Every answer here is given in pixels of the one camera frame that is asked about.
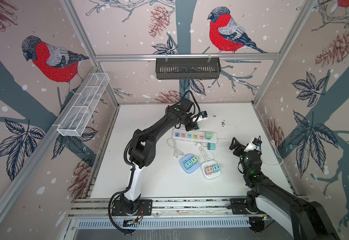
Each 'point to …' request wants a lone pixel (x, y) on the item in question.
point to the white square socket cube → (209, 163)
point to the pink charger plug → (209, 170)
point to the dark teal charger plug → (211, 146)
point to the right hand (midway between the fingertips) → (239, 142)
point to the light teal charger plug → (188, 164)
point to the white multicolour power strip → (197, 135)
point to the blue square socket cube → (193, 168)
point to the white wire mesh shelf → (72, 120)
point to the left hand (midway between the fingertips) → (196, 124)
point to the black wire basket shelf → (188, 68)
